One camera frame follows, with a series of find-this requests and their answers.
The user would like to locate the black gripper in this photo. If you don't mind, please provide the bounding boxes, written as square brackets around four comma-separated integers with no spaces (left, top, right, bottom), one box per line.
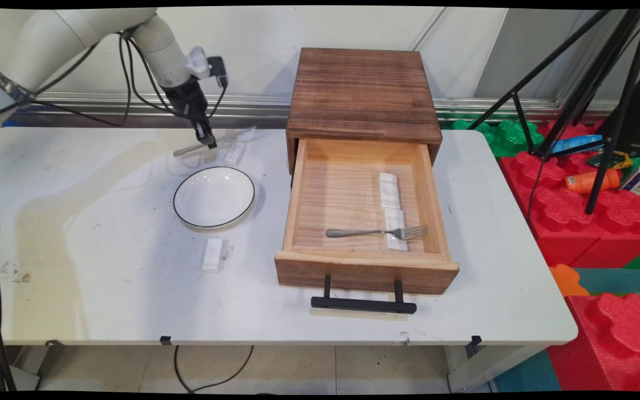
[163,77,219,151]

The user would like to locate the silver metal table knife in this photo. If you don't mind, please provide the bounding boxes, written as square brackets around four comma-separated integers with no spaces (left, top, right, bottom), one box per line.
[173,125,257,158]

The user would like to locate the silver metal fork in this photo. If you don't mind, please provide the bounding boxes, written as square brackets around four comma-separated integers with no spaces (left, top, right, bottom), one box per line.
[326,225,428,241]

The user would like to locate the white ceramic cutlery rest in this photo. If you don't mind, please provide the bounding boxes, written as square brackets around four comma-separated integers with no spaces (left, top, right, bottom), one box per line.
[379,172,402,210]
[382,208,410,252]
[223,142,246,167]
[202,238,224,273]

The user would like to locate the white bowl with black rim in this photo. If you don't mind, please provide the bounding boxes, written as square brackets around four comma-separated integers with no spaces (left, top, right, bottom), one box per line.
[173,166,256,229]

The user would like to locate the dark wooden drawer cabinet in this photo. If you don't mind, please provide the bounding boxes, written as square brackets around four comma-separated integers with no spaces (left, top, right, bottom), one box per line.
[286,48,443,174]

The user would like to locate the white table leg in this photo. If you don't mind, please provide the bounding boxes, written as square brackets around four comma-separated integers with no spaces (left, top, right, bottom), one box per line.
[444,344,549,393]

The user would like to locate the large red foam block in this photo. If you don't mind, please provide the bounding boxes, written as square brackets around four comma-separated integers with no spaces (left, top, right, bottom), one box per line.
[498,119,640,268]

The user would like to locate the blue flat object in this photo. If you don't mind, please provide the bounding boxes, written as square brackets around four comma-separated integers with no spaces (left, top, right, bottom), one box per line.
[550,134,604,156]

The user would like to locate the orange plastic bottle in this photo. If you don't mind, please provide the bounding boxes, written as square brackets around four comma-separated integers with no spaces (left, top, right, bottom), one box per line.
[564,168,622,194]

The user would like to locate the orange foam piece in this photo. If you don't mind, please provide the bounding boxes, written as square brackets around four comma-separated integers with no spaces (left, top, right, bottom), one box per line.
[549,264,591,298]

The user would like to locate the yellow and black object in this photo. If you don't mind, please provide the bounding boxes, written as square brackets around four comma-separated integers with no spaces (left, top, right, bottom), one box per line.
[586,151,633,171]

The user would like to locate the teal foam mat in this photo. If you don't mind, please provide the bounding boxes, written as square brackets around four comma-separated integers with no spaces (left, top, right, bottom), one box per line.
[573,268,640,296]

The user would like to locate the red foam block with studs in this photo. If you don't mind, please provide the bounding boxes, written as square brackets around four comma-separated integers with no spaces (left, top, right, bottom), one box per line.
[546,292,640,393]

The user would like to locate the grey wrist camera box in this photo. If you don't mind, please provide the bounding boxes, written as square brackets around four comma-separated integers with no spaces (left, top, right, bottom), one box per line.
[207,55,229,89]

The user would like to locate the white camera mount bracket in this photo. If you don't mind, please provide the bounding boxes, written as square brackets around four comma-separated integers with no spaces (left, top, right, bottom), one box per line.
[185,46,211,79]

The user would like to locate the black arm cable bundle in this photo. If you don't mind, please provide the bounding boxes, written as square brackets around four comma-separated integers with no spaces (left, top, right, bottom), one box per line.
[0,31,227,392]

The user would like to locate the wooden drawer with black handle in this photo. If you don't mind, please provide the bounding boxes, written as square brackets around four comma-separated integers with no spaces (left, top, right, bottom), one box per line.
[274,139,459,315]

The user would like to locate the grey velcro cable strap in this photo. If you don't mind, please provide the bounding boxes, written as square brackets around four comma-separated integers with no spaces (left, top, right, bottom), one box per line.
[0,71,36,104]

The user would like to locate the black floor cable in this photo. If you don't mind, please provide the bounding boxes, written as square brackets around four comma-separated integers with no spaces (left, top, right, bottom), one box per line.
[173,345,255,394]

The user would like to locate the metal wall rail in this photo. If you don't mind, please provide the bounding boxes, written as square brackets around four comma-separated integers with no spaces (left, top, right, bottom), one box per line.
[4,91,622,130]

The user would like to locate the black camera tripod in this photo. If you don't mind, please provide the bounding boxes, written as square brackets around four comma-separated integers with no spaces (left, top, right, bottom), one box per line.
[467,8,640,215]

